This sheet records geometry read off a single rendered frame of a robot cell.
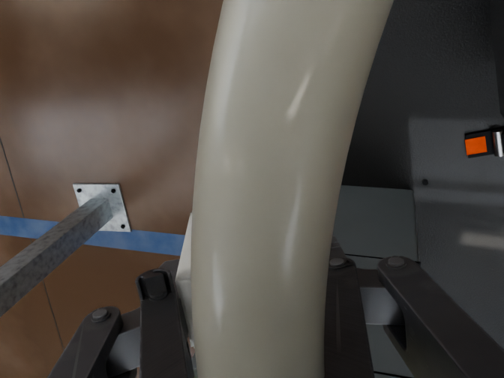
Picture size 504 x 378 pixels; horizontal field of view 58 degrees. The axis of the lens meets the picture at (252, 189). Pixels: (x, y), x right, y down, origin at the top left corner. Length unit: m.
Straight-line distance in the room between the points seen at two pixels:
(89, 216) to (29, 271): 0.31
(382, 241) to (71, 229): 1.00
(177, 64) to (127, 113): 0.26
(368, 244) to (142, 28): 0.92
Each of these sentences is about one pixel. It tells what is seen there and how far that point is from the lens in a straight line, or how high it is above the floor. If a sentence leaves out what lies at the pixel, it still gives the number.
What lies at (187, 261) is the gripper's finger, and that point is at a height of 1.19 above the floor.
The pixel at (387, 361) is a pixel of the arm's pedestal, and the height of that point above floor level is 0.71.
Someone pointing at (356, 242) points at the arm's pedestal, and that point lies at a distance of 1.15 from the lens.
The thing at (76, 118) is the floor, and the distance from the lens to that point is 1.73.
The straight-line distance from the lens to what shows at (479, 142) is 1.38.
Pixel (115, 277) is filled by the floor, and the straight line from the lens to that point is 2.00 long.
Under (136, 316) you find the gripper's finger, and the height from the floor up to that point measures 1.21.
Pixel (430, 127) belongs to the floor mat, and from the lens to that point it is 1.37.
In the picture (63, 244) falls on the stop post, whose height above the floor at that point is 0.29.
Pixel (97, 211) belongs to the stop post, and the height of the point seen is 0.08.
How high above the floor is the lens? 1.32
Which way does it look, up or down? 60 degrees down
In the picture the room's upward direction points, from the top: 147 degrees counter-clockwise
